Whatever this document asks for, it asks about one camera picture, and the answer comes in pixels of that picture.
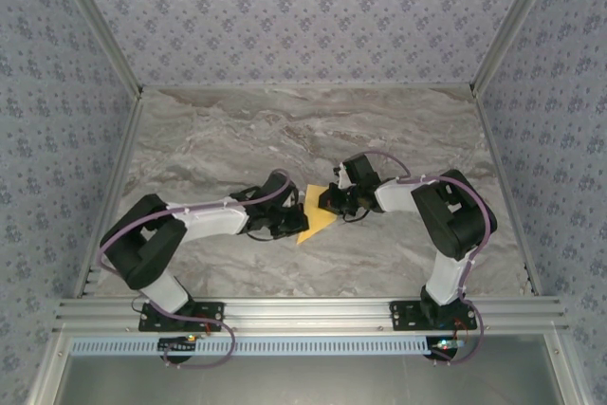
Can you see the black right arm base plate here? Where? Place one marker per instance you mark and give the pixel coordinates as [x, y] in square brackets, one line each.
[403, 319]

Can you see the aluminium mounting rail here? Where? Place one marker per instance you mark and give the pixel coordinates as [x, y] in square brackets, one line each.
[303, 315]

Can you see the aluminium side rail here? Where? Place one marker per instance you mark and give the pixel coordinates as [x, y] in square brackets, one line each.
[115, 187]
[505, 187]

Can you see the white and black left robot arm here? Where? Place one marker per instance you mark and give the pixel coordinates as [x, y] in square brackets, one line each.
[213, 222]

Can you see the yellow cloth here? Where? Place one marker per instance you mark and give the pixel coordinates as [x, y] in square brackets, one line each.
[315, 220]

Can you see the small adapter board with LED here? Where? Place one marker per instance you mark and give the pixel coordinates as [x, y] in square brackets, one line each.
[178, 343]
[446, 344]

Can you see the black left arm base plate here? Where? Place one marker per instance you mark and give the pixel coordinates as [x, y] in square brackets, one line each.
[156, 322]

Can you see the aluminium frame post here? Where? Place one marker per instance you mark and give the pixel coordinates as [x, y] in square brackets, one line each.
[517, 21]
[99, 21]

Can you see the grey metal tray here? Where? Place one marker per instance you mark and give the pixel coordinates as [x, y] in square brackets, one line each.
[303, 381]

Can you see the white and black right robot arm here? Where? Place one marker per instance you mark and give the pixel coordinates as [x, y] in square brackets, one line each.
[398, 198]

